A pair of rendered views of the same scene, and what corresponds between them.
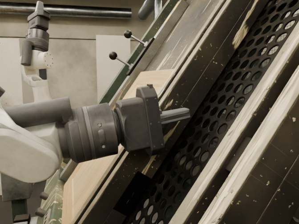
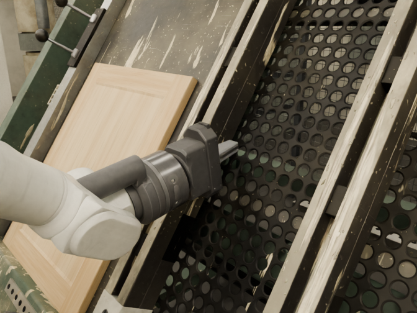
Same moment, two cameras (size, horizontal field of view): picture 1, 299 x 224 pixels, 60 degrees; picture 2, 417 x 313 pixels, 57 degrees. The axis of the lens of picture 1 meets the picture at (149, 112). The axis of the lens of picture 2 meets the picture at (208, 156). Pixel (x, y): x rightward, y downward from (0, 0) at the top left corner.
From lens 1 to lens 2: 0.29 m
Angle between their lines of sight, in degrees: 28
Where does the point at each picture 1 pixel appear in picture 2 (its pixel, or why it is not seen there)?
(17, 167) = (108, 247)
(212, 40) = (246, 59)
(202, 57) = (238, 79)
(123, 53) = not seen: outside the picture
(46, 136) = (128, 205)
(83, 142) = (161, 202)
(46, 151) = (135, 223)
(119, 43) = not seen: outside the picture
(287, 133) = (372, 182)
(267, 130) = (360, 182)
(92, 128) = (168, 186)
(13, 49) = not seen: outside the picture
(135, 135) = (198, 182)
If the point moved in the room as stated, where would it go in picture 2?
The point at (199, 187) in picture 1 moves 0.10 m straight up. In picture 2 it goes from (306, 230) to (314, 154)
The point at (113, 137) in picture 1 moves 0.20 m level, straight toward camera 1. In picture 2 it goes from (186, 190) to (290, 259)
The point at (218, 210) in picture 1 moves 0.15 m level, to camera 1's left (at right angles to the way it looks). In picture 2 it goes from (334, 246) to (221, 282)
